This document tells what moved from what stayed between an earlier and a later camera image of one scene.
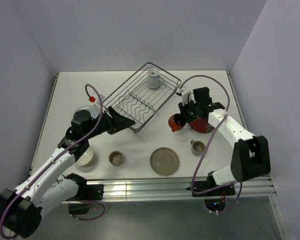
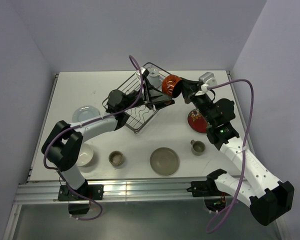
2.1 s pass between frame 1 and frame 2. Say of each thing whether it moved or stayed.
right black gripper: moved
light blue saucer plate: stayed
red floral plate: stayed
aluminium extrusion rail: stayed
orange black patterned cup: moved
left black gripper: moved
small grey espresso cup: stayed
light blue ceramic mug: stayed
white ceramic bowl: stayed
